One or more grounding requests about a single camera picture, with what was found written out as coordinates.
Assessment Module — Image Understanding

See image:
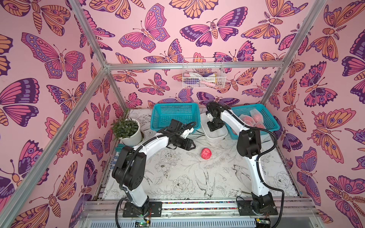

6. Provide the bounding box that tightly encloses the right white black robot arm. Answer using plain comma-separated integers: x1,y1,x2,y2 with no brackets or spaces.
206,102,285,228

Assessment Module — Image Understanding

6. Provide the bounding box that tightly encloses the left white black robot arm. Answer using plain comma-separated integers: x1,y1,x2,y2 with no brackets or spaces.
112,119,197,216

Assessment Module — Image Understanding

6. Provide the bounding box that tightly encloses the white plastic tray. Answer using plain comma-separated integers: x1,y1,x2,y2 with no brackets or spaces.
200,113,228,143

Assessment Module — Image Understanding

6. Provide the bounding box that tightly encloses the netted apple in basket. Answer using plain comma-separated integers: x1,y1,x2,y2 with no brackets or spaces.
250,109,264,123
239,115,256,127
254,122,266,129

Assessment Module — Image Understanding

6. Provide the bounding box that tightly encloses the left teal plastic basket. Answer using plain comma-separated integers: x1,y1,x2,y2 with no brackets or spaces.
150,103,201,133

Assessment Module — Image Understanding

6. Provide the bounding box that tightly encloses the teal plastic basket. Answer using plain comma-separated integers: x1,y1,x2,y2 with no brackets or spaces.
150,103,201,133
221,104,280,140

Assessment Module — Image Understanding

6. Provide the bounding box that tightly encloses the right teal plastic basket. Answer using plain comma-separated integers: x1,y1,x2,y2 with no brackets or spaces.
221,104,280,140

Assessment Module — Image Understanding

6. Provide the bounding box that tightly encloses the potted green plant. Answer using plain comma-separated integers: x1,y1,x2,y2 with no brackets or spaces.
111,118,143,147

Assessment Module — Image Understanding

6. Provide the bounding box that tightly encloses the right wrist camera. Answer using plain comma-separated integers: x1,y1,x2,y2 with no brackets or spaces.
206,113,214,122

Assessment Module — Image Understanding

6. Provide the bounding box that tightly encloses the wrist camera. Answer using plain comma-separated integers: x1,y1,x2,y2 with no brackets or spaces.
206,113,214,122
181,128,194,139

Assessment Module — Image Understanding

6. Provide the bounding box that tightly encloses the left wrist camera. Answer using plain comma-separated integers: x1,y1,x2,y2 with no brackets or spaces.
181,128,194,139

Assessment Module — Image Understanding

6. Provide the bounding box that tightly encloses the white wire wall basket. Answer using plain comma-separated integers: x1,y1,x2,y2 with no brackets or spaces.
181,58,226,89

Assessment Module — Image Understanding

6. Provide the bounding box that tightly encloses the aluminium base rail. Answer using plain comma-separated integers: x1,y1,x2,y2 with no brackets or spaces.
76,197,325,228

